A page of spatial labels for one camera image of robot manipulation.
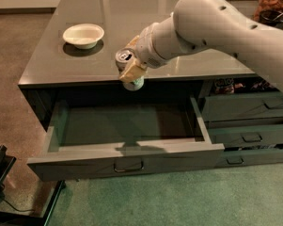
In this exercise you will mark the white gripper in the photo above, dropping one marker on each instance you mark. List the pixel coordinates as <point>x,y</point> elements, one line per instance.
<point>146,51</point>

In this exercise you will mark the green 7up soda can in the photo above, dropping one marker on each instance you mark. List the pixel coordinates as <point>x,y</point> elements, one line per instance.
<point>123,57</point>

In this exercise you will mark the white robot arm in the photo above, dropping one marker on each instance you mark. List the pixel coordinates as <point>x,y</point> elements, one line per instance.
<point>197,25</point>

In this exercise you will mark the open grey top drawer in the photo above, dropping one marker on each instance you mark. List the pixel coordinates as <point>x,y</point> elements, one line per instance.
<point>125,139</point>

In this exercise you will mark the snack bags in drawer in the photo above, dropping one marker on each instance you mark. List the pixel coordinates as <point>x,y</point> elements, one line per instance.
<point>241,85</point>

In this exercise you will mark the grey counter cabinet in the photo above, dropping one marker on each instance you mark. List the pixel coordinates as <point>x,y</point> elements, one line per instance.
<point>60,72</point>

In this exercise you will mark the middle right grey drawer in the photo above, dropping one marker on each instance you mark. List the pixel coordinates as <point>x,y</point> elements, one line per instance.
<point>247,136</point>

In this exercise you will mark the bottom right grey drawer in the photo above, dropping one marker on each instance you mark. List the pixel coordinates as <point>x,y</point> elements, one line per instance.
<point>244,158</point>

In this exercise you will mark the upper right grey drawer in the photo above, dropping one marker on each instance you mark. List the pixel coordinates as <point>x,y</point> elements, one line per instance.
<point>243,106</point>

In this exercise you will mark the white paper bowl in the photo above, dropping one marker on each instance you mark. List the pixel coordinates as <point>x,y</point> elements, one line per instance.
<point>83,36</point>

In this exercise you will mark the black cup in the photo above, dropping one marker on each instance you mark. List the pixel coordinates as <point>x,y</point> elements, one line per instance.
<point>272,18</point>

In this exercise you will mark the black metal stand base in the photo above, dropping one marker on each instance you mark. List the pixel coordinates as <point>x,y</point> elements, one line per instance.
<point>17,206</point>

